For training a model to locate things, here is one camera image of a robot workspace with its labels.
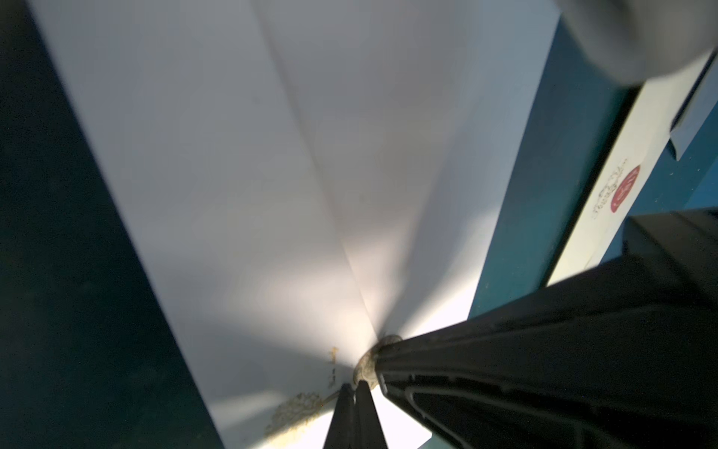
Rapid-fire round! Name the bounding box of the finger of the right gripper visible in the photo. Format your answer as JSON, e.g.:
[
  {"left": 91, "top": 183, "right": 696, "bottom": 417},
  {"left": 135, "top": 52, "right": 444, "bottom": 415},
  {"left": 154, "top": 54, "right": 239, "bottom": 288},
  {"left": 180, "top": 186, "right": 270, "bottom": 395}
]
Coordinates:
[{"left": 376, "top": 210, "right": 717, "bottom": 448}]

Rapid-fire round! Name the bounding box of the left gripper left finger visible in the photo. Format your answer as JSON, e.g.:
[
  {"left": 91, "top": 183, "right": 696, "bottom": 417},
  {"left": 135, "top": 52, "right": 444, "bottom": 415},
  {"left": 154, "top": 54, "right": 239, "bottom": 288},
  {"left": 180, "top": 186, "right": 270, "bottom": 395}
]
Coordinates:
[{"left": 323, "top": 384, "right": 356, "bottom": 449}]

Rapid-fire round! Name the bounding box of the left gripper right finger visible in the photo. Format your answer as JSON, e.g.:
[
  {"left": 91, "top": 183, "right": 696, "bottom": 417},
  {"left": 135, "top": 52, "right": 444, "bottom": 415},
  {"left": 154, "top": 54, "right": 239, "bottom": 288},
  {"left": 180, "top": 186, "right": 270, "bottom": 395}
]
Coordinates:
[{"left": 355, "top": 381, "right": 388, "bottom": 449}]

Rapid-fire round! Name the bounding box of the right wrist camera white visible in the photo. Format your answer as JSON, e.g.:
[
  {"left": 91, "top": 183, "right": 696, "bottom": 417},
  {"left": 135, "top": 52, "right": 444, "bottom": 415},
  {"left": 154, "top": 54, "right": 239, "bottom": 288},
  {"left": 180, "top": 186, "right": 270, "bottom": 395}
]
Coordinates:
[{"left": 555, "top": 0, "right": 717, "bottom": 85}]

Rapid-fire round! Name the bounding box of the yellow envelope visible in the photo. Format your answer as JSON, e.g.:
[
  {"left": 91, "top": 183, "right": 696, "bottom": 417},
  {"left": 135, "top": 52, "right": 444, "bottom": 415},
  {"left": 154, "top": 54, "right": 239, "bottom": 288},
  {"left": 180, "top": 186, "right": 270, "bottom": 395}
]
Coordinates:
[{"left": 547, "top": 51, "right": 715, "bottom": 285}]

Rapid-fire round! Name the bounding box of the white paper sheet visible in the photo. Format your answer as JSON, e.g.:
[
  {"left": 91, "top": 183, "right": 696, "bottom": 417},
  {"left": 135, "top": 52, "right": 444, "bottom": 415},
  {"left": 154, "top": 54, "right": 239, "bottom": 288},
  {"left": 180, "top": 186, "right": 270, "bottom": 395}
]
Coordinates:
[{"left": 30, "top": 1, "right": 559, "bottom": 448}]

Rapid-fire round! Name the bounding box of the grey envelope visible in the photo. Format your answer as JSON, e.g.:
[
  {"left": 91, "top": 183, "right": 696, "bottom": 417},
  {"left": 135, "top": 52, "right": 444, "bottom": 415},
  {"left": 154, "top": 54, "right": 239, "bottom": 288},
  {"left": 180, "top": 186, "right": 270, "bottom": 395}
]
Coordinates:
[{"left": 669, "top": 52, "right": 717, "bottom": 161}]

